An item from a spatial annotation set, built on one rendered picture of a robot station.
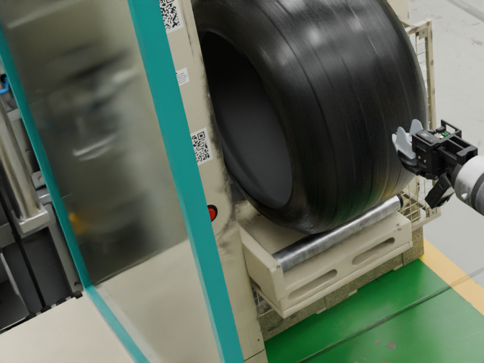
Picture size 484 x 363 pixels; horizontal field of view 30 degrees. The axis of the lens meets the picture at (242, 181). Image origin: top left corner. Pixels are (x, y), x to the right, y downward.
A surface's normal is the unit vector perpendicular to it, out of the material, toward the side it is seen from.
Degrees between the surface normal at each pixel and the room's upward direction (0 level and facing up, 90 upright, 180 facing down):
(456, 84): 0
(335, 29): 40
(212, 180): 90
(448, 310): 0
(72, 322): 0
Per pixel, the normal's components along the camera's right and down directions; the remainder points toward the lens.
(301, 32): 0.17, -0.39
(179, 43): 0.51, 0.44
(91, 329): -0.16, -0.80
